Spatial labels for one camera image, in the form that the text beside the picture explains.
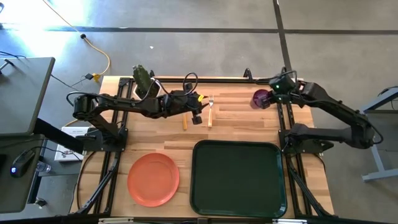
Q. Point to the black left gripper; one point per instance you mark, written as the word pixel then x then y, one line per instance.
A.
pixel 186 105

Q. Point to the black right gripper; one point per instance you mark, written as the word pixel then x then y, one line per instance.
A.
pixel 281 93

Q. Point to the purple translucent cup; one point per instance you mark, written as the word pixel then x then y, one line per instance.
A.
pixel 258 99

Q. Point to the orange round plate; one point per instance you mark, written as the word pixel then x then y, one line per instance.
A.
pixel 153 180

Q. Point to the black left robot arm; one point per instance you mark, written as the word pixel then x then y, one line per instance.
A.
pixel 124 104

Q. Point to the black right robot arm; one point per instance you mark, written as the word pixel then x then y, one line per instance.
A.
pixel 335 109

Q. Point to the dark green rectangular tray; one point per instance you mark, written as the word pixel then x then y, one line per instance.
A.
pixel 237 179

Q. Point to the yellow tag on gripper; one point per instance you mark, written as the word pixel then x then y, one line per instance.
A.
pixel 200 98

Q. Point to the black clamp on table edge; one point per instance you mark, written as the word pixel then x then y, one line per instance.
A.
pixel 247 74

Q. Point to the green cactus plant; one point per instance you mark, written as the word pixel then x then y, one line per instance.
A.
pixel 141 77

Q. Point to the black power adapter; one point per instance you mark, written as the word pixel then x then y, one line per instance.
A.
pixel 89 76

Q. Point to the white printed box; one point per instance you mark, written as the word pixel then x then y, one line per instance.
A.
pixel 66 154

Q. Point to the clear plastic water bottle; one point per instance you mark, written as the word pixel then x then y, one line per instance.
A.
pixel 43 167

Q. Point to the grey desk top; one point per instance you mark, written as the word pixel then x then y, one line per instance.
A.
pixel 21 93

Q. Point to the black caster wheel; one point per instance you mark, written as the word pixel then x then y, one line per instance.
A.
pixel 40 202

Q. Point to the black device with light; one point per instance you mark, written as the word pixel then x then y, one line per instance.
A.
pixel 21 163

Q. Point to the dark desk top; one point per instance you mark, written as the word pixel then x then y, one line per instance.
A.
pixel 12 186

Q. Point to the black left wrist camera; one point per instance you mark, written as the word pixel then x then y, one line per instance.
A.
pixel 182 95

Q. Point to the black aluminium table frame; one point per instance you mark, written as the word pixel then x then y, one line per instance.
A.
pixel 289 118

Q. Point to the grey metal table frame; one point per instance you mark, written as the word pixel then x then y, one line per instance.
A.
pixel 377 140

